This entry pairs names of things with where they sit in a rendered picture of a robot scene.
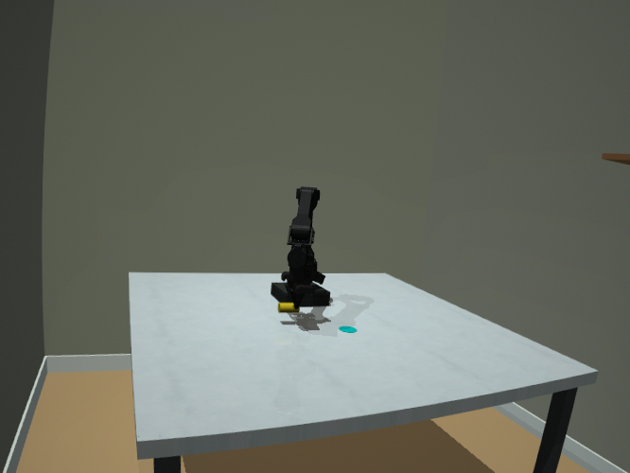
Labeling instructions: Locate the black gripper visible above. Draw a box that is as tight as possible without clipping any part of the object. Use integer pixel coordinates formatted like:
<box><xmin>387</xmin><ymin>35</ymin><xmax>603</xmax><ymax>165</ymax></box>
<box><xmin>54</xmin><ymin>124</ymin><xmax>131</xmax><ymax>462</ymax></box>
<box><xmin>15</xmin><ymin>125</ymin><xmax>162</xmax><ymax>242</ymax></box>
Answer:
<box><xmin>281</xmin><ymin>263</ymin><xmax>315</xmax><ymax>309</ymax></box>

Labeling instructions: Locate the yellow cylinder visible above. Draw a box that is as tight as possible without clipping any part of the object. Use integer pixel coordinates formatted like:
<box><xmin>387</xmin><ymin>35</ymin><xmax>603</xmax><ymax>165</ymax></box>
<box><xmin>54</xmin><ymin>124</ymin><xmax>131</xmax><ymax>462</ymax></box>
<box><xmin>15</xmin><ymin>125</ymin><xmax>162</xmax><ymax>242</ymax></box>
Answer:
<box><xmin>277</xmin><ymin>303</ymin><xmax>300</xmax><ymax>313</ymax></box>

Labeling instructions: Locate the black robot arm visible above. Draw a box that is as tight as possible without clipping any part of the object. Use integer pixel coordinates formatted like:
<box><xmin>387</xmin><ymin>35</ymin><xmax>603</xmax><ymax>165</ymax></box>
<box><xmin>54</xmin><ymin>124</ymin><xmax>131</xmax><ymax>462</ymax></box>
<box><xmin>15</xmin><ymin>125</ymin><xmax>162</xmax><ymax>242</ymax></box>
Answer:
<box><xmin>287</xmin><ymin>186</ymin><xmax>325</xmax><ymax>285</ymax></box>

